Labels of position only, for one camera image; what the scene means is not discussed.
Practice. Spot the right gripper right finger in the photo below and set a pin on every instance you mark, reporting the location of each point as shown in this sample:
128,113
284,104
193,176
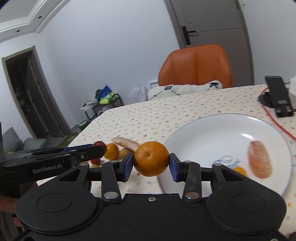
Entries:
191,174

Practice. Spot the brown kiwi fruit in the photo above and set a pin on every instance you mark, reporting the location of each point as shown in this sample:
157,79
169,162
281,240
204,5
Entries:
123,152

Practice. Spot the black metal shelf rack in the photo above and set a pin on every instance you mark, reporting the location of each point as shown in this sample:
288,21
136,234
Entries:
94,108

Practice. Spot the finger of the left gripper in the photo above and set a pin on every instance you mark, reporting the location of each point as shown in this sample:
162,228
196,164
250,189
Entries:
60,149
86,154

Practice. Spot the small orange kumquat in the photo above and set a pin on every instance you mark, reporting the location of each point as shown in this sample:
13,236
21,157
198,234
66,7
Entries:
240,170

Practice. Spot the dotted tablecloth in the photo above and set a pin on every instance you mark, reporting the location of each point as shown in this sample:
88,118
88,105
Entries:
157,120

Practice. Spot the clear plastic bag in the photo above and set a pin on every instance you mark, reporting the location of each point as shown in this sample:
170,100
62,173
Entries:
139,93

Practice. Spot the black door handle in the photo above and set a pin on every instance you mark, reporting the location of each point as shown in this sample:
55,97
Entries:
186,34

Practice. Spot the orange leather chair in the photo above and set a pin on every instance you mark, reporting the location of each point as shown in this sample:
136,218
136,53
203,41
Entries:
196,66

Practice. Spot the large orange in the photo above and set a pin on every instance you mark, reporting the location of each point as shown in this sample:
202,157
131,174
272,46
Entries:
151,159
112,152

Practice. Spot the white ceramic plate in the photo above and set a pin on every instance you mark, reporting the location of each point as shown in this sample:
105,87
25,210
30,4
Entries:
226,139

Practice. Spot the white fluffy cushion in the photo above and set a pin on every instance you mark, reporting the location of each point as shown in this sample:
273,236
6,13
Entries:
177,90

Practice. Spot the red small apple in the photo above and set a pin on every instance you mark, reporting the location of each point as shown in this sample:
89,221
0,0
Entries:
101,144

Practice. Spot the grey sofa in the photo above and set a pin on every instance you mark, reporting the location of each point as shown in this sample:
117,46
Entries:
12,143

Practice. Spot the black phone stand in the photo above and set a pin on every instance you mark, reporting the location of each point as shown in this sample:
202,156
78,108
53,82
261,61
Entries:
276,97

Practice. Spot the person left hand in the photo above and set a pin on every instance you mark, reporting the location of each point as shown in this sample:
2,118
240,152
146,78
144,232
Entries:
8,205

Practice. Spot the dark doorway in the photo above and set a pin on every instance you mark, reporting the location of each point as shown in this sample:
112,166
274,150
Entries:
32,95

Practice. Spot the grey door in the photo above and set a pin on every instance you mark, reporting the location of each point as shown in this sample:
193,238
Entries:
216,22

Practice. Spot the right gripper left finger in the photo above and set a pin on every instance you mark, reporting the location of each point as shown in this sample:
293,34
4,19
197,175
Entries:
109,174

